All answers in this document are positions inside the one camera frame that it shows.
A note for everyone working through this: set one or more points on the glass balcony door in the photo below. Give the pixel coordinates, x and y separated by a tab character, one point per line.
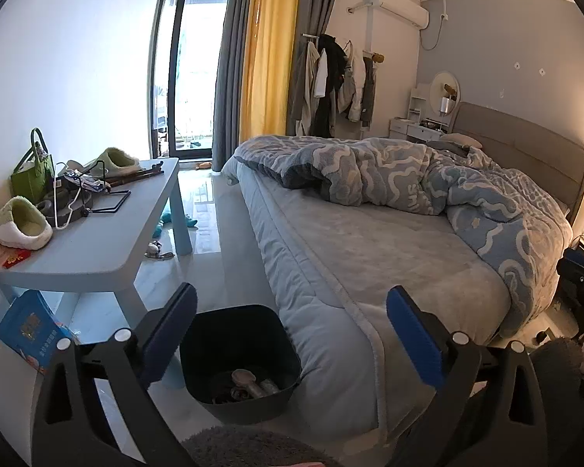
194	68

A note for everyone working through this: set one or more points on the white clothes rack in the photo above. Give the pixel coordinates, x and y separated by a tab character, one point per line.
309	35

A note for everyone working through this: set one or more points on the blue plush toy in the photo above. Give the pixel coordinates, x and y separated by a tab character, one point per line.
175	221

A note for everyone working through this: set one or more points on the green handbag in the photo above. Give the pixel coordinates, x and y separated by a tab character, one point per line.
31	180

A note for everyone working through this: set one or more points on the wooden wall hook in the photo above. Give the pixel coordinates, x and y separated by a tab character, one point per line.
377	57

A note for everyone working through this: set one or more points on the white air conditioner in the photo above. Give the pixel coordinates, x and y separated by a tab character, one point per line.
399	7

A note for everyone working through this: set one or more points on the yellow curtain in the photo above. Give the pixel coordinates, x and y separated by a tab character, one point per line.
267	58

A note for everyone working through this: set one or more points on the bed with grey sheet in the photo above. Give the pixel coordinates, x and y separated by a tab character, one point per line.
370	253

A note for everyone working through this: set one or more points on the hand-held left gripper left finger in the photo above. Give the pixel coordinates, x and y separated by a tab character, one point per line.
170	335

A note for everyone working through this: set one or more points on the silver cup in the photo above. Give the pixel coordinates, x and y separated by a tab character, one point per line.
446	106

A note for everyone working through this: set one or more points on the black bedside cabinet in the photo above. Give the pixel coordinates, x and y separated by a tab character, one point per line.
579	272

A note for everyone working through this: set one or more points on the grey fleece clothing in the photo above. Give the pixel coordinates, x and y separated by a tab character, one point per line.
253	447

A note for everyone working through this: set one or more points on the silver foil packet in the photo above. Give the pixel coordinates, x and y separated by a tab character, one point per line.
267	386

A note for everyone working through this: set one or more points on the grey pillow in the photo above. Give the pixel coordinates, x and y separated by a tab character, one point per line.
467	140

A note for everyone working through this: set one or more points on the white wall pipe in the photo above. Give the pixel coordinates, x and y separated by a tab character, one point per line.
368	24

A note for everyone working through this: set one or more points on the grey curtain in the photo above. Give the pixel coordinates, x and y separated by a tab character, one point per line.
231	68
316	5

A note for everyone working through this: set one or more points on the light blue table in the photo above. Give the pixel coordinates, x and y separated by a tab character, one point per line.
102	248

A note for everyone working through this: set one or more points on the beige floor slipper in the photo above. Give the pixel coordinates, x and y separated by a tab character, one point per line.
204	166

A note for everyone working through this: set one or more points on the dark carved wooden stick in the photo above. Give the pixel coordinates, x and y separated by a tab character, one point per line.
136	175

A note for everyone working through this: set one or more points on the row of hanging clothes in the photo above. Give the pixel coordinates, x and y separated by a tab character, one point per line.
328	87

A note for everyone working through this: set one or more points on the blue cardboard box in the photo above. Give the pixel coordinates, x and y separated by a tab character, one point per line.
29	331

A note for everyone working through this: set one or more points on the round mirror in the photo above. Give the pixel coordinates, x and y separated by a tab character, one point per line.
440	85

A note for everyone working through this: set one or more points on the white dressing table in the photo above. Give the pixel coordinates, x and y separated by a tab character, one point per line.
413	129

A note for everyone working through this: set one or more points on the green white fleece slipper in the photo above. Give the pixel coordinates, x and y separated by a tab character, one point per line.
112	160
22	226

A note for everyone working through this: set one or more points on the blue patterned fleece blanket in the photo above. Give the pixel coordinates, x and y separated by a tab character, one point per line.
467	204

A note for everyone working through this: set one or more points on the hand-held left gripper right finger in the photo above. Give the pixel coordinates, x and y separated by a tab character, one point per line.
416	340

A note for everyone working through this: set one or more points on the red envelope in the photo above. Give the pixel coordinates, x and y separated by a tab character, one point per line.
17	259

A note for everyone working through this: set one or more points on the black plastic bin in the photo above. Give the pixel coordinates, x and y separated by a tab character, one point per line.
233	335

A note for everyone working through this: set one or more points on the person's right forearm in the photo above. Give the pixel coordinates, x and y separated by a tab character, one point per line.
559	365

